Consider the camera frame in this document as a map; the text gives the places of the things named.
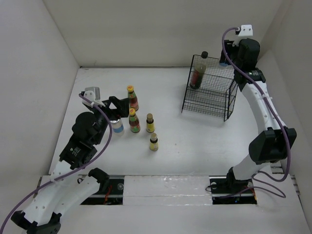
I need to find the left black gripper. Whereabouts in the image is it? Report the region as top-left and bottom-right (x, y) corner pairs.
(89, 96), (129, 144)

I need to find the red sauce bottle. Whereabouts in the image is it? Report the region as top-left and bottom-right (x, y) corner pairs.
(127, 85), (139, 111)
(129, 108), (140, 133)

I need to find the dark soy sauce bottle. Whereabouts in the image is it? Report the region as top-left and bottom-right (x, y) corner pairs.
(190, 51), (208, 89)

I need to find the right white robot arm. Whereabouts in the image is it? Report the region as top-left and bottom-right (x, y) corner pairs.
(220, 39), (297, 192)

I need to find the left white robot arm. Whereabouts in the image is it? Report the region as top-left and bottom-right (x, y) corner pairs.
(8, 96), (129, 234)

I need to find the far small yellow bottle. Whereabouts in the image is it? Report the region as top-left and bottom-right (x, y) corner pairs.
(146, 113), (155, 133)

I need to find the small yellow bottle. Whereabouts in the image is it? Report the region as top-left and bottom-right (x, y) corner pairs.
(146, 113), (155, 133)
(150, 133), (158, 151)

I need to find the near small yellow bottle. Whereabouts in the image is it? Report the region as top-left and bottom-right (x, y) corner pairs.
(150, 133), (158, 151)

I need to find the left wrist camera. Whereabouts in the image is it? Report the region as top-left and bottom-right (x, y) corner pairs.
(81, 86), (102, 107)

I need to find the black wire rack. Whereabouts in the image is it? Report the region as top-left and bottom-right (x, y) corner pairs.
(181, 55), (238, 121)

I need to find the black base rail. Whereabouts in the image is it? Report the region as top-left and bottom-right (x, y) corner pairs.
(82, 175), (257, 206)

